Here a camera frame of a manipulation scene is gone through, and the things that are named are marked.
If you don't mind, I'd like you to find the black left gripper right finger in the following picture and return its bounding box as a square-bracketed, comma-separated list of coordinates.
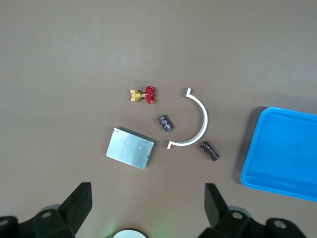
[198, 182, 307, 238]

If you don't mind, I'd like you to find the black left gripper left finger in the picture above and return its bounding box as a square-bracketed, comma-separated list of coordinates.
[0, 182, 93, 238]

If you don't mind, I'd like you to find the plain dark brown capacitor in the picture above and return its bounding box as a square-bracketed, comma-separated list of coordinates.
[200, 141, 220, 162]

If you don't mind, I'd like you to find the black capacitor with white print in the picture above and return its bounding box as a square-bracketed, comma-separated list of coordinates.
[156, 114, 174, 133]

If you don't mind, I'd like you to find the silver metal power supply box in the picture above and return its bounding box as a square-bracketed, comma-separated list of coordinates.
[106, 125, 155, 172]

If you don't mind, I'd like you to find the blue plastic tray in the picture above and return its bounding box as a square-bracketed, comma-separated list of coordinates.
[240, 107, 317, 202]

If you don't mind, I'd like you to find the brown table cover mat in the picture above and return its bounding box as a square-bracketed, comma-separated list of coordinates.
[0, 0, 317, 238]

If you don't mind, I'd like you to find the brass valve red handwheel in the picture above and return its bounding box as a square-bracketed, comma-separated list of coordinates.
[129, 85, 157, 105]

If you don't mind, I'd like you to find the white curved plastic bracket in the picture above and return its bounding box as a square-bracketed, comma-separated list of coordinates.
[166, 87, 209, 150]

